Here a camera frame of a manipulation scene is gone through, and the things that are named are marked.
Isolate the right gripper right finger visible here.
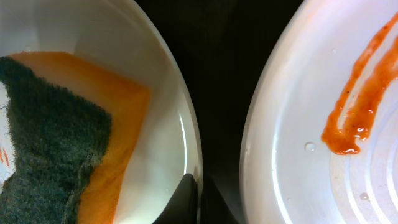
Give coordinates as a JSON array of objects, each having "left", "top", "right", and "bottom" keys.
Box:
[{"left": 200, "top": 175, "right": 238, "bottom": 224}]

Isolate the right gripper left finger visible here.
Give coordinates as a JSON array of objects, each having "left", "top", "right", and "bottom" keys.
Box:
[{"left": 154, "top": 174, "right": 198, "bottom": 224}]

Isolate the green orange sponge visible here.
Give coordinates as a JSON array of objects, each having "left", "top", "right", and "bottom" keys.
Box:
[{"left": 1, "top": 52, "right": 150, "bottom": 223}]

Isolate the white plate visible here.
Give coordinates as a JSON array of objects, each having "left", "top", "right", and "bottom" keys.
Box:
[
  {"left": 240, "top": 1, "right": 397, "bottom": 223},
  {"left": 1, "top": 0, "right": 203, "bottom": 223}
]

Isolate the dark brown serving tray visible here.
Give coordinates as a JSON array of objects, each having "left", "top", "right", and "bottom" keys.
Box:
[{"left": 135, "top": 0, "right": 304, "bottom": 224}]

